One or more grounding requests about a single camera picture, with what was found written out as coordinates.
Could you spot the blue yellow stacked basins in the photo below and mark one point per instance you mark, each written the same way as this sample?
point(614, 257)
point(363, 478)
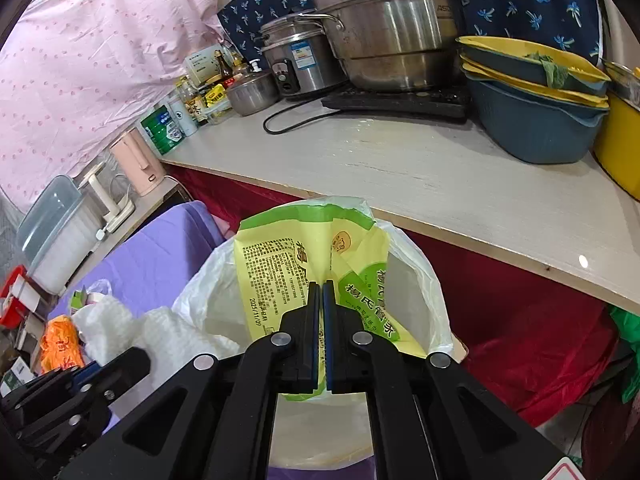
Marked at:
point(541, 105)

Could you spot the navy floral cloth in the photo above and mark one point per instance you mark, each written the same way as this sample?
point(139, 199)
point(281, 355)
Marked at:
point(573, 26)

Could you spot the clear plastic wrap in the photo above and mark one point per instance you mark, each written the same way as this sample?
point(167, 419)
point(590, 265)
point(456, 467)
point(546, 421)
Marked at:
point(89, 294)

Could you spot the red plastic basin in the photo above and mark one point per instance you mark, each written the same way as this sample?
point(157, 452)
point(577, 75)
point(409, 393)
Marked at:
point(13, 312)

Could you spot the steel rice cooker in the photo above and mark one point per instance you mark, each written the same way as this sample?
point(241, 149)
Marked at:
point(300, 56)

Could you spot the large steel steamer pot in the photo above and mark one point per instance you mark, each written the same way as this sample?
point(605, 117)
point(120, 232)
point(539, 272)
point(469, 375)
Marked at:
point(393, 45)

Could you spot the purple tablecloth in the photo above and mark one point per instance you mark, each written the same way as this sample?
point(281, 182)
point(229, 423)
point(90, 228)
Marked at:
point(181, 261)

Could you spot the pink dotted curtain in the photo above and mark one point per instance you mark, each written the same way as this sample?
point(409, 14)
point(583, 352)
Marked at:
point(74, 71)

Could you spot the black induction cooker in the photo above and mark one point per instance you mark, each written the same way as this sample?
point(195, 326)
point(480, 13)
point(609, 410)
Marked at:
point(453, 106)

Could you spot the yellow electric pot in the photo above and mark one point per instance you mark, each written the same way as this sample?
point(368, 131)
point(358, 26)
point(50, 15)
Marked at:
point(617, 147)

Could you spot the white tissue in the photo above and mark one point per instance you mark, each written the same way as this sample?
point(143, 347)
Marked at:
point(109, 328)

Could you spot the orange printed snack bag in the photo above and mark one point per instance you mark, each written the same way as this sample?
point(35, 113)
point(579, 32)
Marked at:
point(60, 346)

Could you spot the glass electric kettle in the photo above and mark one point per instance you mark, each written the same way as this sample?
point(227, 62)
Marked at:
point(117, 211)

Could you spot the white thermos bottle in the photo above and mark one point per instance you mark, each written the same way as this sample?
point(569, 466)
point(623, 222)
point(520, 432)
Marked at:
point(186, 122)

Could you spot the pink electric kettle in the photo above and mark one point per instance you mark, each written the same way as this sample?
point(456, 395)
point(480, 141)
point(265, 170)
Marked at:
point(141, 167)

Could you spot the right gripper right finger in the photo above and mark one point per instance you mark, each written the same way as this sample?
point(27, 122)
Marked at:
point(429, 418)

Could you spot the yellow green snack bag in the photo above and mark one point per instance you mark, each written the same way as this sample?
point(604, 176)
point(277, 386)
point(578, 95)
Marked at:
point(374, 267)

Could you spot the small steel pot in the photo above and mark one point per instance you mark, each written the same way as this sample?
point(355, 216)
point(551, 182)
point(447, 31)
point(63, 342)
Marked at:
point(254, 90)

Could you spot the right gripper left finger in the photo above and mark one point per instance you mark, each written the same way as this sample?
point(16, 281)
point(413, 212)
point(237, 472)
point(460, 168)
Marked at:
point(214, 418)

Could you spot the green tin can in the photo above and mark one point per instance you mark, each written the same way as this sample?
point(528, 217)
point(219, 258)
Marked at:
point(162, 130)

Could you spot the red velvet curtain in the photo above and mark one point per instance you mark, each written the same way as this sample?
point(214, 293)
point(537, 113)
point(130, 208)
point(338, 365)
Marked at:
point(537, 345)

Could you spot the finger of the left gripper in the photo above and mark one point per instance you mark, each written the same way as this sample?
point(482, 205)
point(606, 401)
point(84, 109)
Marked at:
point(37, 445)
point(49, 390)

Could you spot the dish rack with grey lid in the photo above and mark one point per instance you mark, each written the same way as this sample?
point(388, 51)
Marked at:
point(57, 233)

